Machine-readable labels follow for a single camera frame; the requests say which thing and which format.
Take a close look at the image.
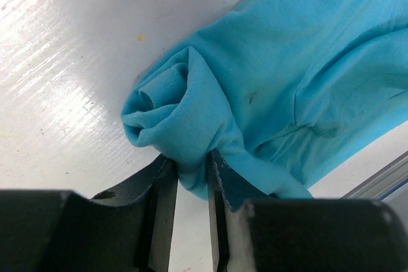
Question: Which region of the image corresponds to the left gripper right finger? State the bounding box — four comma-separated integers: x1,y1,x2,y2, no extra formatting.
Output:
207,150,407,271

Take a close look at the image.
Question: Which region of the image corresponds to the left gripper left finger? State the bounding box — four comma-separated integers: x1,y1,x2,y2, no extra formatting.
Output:
1,156,178,271

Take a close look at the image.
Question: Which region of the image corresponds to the teal t shirt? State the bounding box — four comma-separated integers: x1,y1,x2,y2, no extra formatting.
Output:
121,0,407,199

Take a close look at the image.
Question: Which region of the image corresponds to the aluminium front rail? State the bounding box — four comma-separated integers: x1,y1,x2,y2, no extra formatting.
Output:
342,152,407,201

